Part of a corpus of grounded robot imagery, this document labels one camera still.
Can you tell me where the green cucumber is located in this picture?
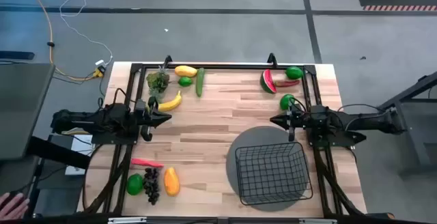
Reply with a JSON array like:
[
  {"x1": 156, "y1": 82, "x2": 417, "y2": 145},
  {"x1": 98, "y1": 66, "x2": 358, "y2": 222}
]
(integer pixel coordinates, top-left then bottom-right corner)
[{"x1": 195, "y1": 67, "x2": 206, "y2": 98}]

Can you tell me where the bright red chili pepper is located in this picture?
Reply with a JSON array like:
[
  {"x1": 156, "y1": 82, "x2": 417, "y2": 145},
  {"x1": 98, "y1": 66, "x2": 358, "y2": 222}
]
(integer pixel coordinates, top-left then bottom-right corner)
[{"x1": 130, "y1": 158, "x2": 165, "y2": 169}]

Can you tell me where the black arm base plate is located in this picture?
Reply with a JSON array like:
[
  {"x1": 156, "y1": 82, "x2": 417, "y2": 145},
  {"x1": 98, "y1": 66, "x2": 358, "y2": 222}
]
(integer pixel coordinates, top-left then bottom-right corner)
[
  {"x1": 90, "y1": 128, "x2": 140, "y2": 146},
  {"x1": 308, "y1": 130, "x2": 368, "y2": 149}
]

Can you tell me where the grey desk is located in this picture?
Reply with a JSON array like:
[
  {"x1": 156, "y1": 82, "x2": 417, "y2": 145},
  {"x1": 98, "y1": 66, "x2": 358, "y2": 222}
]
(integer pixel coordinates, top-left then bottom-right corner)
[{"x1": 0, "y1": 62, "x2": 56, "y2": 160}]

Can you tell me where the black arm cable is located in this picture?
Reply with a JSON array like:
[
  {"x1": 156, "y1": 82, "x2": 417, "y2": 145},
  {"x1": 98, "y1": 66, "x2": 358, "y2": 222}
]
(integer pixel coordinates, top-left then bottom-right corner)
[
  {"x1": 112, "y1": 87, "x2": 137, "y2": 111},
  {"x1": 336, "y1": 102, "x2": 389, "y2": 114}
]

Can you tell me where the grey round woven placemat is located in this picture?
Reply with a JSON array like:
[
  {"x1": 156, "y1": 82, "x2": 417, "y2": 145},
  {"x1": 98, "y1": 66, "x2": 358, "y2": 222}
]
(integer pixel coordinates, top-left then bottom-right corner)
[{"x1": 225, "y1": 125, "x2": 310, "y2": 213}]

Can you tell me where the green round fruit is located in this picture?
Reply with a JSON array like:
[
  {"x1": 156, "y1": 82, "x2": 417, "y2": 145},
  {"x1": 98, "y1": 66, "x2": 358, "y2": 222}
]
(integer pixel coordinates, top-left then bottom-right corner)
[
  {"x1": 126, "y1": 173, "x2": 145, "y2": 197},
  {"x1": 279, "y1": 94, "x2": 296, "y2": 111},
  {"x1": 285, "y1": 66, "x2": 305, "y2": 81}
]

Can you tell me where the orange floor cable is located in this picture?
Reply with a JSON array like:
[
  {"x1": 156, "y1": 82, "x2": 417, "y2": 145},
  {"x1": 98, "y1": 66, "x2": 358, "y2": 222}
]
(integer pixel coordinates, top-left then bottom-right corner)
[{"x1": 20, "y1": 0, "x2": 103, "y2": 82}]

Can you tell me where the person's hand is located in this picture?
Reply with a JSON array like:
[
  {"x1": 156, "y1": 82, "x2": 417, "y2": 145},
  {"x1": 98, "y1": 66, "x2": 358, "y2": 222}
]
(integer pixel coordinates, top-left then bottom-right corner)
[{"x1": 0, "y1": 192, "x2": 31, "y2": 221}]

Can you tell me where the yellow banana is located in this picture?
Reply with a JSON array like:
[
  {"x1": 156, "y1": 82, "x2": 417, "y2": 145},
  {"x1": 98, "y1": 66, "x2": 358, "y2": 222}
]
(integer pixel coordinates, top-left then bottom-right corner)
[{"x1": 157, "y1": 90, "x2": 183, "y2": 113}]

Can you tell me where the black stand frame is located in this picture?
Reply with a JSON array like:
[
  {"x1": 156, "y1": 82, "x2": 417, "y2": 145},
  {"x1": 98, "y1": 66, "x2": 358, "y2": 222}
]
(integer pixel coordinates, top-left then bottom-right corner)
[{"x1": 375, "y1": 70, "x2": 437, "y2": 170}]

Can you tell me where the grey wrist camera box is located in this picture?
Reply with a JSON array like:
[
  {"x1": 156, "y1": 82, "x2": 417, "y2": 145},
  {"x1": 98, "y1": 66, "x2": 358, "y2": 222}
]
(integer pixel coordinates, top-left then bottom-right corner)
[{"x1": 134, "y1": 98, "x2": 148, "y2": 116}]

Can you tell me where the dark red pepper green stem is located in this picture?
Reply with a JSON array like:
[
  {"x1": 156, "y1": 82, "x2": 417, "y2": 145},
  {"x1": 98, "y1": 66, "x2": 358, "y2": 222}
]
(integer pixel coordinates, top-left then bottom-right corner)
[{"x1": 274, "y1": 79, "x2": 301, "y2": 89}]

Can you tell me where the orange mango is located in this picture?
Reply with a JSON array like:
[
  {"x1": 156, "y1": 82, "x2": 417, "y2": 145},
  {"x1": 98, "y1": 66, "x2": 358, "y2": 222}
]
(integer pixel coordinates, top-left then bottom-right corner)
[{"x1": 163, "y1": 167, "x2": 181, "y2": 197}]

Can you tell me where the potted succulent plant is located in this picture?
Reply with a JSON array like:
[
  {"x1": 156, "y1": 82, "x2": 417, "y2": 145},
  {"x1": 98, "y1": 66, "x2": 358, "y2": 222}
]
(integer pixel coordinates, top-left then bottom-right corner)
[{"x1": 145, "y1": 65, "x2": 171, "y2": 102}]

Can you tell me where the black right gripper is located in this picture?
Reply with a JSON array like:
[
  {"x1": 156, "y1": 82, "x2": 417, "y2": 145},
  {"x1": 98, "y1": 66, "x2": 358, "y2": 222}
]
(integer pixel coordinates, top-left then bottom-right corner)
[{"x1": 269, "y1": 97, "x2": 313, "y2": 143}]

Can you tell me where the watermelon slice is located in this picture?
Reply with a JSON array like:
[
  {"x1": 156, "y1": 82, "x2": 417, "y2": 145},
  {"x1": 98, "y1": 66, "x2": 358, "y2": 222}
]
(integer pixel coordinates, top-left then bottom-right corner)
[{"x1": 259, "y1": 68, "x2": 277, "y2": 95}]

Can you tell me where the white box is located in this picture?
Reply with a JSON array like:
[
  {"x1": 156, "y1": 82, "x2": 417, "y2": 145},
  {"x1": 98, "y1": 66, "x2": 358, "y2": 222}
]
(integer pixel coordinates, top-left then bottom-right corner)
[{"x1": 64, "y1": 134, "x2": 95, "y2": 176}]

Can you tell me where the dark purple grape bunch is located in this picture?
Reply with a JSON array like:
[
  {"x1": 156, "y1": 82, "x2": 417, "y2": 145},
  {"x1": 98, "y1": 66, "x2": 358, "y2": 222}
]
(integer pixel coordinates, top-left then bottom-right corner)
[{"x1": 142, "y1": 167, "x2": 161, "y2": 206}]

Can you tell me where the white floor cable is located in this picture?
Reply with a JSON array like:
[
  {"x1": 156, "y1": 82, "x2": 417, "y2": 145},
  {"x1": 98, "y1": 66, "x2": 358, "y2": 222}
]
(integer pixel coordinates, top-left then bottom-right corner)
[{"x1": 59, "y1": 0, "x2": 114, "y2": 64}]

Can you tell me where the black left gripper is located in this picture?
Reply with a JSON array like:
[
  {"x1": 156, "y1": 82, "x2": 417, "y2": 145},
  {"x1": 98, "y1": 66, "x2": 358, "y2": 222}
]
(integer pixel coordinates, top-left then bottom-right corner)
[{"x1": 131, "y1": 96, "x2": 173, "y2": 143}]

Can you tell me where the silver metal bracket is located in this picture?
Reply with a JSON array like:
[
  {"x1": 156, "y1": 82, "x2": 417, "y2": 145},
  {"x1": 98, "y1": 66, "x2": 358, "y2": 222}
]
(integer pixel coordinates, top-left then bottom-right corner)
[
  {"x1": 298, "y1": 218, "x2": 338, "y2": 224},
  {"x1": 107, "y1": 216, "x2": 147, "y2": 224}
]

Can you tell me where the black keyboard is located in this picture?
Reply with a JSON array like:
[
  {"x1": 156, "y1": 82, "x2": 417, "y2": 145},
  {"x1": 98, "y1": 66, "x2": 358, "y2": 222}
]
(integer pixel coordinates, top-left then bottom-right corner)
[{"x1": 0, "y1": 50, "x2": 36, "y2": 61}]

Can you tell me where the black wire basket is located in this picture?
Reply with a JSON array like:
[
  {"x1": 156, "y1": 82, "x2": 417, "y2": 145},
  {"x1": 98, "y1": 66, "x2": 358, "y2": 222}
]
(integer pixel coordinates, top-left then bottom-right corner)
[{"x1": 234, "y1": 141, "x2": 314, "y2": 206}]

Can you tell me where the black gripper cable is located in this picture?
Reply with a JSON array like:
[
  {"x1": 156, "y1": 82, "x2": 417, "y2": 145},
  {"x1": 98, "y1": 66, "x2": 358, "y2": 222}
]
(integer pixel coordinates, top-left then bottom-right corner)
[{"x1": 290, "y1": 96, "x2": 310, "y2": 114}]

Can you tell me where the yellow mango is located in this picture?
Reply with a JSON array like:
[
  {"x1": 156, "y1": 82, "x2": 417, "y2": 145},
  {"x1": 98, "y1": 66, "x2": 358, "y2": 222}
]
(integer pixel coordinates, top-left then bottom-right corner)
[{"x1": 174, "y1": 65, "x2": 199, "y2": 79}]

